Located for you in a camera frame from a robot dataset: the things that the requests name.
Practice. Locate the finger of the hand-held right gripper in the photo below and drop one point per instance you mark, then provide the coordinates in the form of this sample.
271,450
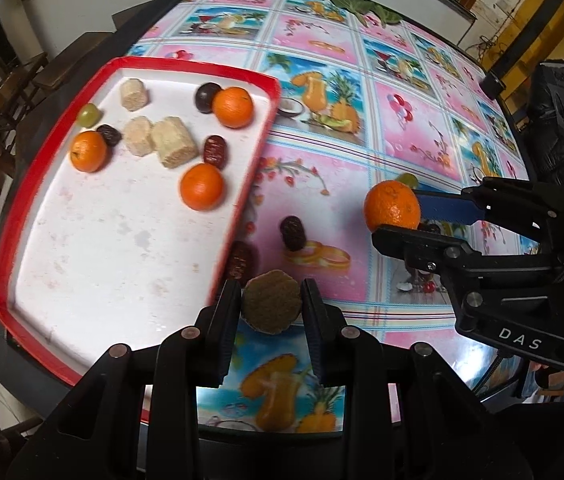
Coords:
421,245
449,207

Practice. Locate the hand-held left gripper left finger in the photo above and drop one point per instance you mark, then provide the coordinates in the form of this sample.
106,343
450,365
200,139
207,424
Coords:
227,330

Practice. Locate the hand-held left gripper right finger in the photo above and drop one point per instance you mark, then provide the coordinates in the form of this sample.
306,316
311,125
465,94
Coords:
314,330

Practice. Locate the large orange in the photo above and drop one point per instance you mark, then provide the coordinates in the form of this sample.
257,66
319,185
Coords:
391,206

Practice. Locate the brown round cake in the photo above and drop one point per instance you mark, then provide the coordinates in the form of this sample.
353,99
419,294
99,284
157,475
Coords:
271,305

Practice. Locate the green grape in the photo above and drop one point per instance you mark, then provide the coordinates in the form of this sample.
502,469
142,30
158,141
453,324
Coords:
88,115
407,179

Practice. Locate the dark red date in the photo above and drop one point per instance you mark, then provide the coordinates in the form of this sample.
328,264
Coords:
292,232
240,260

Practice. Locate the red rimmed white tray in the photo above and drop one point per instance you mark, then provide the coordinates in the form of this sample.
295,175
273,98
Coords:
112,240

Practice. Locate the red brown date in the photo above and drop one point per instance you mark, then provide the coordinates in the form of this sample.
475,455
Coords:
215,151

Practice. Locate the large beige cake block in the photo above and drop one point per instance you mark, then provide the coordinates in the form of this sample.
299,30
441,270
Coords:
176,141

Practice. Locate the small dark date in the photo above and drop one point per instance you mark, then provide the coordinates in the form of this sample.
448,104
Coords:
108,135

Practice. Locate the dark plum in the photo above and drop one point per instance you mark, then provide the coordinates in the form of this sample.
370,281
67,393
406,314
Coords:
205,97

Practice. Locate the beige cake block top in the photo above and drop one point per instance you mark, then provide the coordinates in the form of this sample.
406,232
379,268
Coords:
133,94

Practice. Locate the printed pink blue tablecloth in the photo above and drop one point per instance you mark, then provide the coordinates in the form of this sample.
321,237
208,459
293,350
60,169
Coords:
411,125

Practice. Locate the small black box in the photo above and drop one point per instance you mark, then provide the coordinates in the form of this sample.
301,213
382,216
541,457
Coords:
492,84

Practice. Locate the green artificial leaves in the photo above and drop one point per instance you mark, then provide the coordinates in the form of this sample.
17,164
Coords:
361,7

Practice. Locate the yellow wooden frame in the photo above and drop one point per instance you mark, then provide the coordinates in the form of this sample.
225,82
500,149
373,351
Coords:
561,15

